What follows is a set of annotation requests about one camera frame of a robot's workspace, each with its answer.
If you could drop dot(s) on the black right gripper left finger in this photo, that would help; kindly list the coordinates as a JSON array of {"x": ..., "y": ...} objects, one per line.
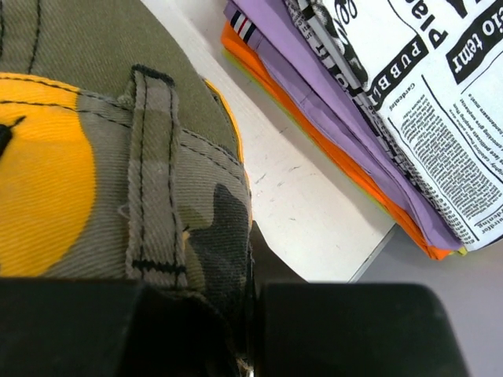
[{"x": 104, "y": 328}]

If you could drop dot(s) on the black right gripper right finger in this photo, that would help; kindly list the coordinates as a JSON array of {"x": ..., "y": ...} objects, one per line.
[{"x": 354, "y": 330}]

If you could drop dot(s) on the camouflage yellow green trousers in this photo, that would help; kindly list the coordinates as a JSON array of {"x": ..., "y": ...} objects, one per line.
[{"x": 118, "y": 161}]

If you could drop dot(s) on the yellow-green folded trousers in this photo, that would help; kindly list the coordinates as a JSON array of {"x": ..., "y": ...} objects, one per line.
[{"x": 255, "y": 74}]

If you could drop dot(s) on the orange folded trousers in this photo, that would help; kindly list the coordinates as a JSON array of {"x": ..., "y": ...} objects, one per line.
[{"x": 314, "y": 137}]

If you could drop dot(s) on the newspaper print folded trousers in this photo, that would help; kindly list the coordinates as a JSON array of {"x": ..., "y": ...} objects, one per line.
[{"x": 432, "y": 73}]

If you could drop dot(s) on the purple folded trousers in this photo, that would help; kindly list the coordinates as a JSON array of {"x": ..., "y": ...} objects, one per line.
[{"x": 274, "y": 40}]

